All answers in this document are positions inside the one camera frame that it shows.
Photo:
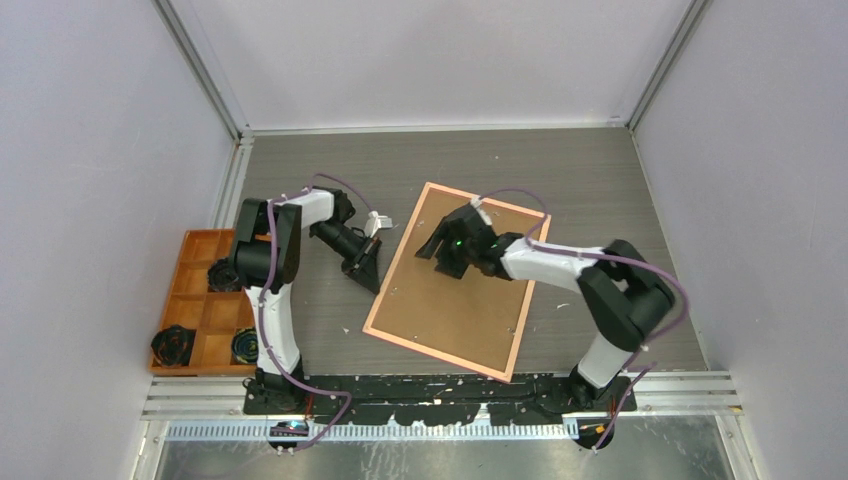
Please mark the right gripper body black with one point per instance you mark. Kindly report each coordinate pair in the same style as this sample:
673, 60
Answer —
456, 257

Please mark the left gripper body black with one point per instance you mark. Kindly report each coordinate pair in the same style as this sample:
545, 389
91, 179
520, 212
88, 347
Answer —
339, 238

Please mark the brown frame backing board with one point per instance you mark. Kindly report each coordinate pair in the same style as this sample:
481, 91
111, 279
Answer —
457, 305

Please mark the pink wooden picture frame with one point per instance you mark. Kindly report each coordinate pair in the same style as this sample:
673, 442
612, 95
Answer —
391, 278

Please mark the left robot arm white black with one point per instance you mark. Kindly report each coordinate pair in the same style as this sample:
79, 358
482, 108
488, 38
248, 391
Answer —
265, 256

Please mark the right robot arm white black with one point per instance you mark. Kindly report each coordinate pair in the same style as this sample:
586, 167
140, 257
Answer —
626, 297

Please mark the orange compartment tray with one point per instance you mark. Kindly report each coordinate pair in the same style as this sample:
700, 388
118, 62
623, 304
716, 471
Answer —
213, 318

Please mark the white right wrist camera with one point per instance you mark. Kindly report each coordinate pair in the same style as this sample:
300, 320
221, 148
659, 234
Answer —
476, 203

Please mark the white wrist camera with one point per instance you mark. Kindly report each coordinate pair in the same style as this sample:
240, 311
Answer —
476, 203
376, 222

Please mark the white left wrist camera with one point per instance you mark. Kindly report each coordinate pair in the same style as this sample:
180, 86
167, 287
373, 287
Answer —
376, 222

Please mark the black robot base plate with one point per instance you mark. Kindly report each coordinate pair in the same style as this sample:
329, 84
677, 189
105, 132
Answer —
437, 400

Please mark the aluminium rail front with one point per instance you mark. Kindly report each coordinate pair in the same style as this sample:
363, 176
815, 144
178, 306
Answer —
658, 393

